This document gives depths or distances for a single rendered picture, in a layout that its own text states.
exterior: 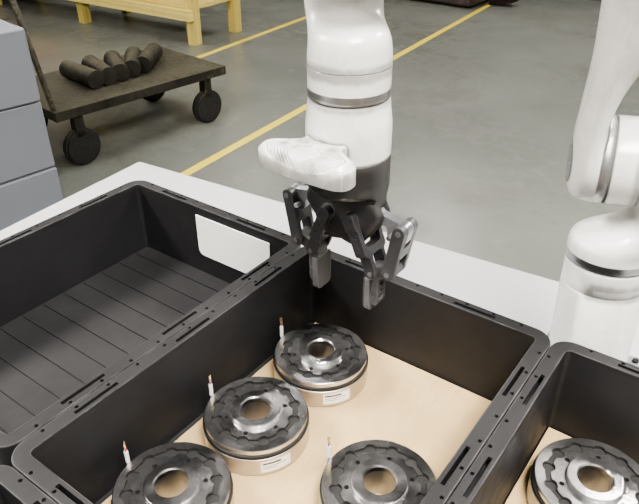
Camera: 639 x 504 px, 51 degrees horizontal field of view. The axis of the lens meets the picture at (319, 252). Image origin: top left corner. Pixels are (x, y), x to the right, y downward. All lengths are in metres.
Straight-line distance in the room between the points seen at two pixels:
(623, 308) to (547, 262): 1.82
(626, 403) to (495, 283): 0.52
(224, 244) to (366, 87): 0.40
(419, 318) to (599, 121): 0.27
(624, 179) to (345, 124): 0.30
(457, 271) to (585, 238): 0.44
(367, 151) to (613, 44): 0.24
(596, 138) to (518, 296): 0.49
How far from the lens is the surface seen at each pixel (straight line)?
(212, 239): 0.88
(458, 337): 0.72
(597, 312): 0.80
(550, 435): 0.73
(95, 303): 0.91
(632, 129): 0.73
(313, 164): 0.52
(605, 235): 0.77
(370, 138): 0.55
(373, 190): 0.57
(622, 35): 0.66
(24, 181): 2.47
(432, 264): 1.19
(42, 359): 0.84
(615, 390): 0.68
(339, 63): 0.53
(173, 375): 0.66
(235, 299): 0.70
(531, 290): 1.16
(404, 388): 0.74
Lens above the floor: 1.34
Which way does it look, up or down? 32 degrees down
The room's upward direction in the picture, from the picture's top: straight up
